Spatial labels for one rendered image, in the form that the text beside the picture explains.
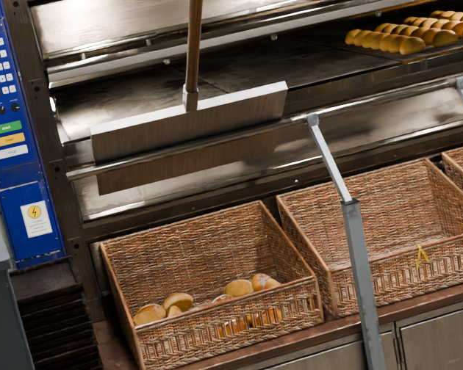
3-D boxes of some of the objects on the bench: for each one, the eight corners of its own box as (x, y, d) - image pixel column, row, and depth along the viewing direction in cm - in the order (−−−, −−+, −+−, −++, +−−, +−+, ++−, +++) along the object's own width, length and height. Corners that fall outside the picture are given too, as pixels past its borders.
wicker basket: (286, 271, 315) (272, 194, 308) (437, 230, 325) (427, 155, 318) (334, 321, 269) (319, 233, 261) (508, 271, 279) (498, 186, 272)
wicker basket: (115, 320, 302) (96, 241, 295) (275, 274, 314) (261, 197, 307) (141, 380, 256) (120, 288, 249) (328, 323, 268) (312, 235, 261)
